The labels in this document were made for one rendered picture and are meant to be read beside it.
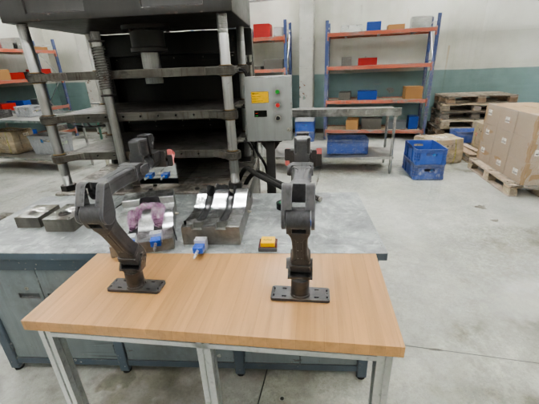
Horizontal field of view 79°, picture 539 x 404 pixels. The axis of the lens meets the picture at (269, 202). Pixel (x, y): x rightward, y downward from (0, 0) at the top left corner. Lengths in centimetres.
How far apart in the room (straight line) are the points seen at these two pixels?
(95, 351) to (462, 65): 774
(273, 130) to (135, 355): 153
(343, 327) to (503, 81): 769
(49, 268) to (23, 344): 59
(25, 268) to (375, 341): 160
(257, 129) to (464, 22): 646
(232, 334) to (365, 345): 38
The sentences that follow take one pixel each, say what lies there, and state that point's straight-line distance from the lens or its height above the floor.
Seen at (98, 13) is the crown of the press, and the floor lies 183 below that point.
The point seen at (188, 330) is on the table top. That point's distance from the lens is 110.
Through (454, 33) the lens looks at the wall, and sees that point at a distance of 812.
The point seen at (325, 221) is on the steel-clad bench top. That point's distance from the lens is 167.
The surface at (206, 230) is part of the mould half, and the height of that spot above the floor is 87.
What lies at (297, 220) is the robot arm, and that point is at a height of 115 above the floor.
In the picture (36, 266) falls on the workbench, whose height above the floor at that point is 69.
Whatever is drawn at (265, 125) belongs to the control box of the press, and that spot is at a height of 118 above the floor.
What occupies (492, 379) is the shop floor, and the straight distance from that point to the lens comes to 223.
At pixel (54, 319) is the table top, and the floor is 80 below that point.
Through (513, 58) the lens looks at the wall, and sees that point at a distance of 846.
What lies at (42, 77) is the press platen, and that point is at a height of 152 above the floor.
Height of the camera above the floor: 153
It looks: 23 degrees down
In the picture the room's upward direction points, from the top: 2 degrees counter-clockwise
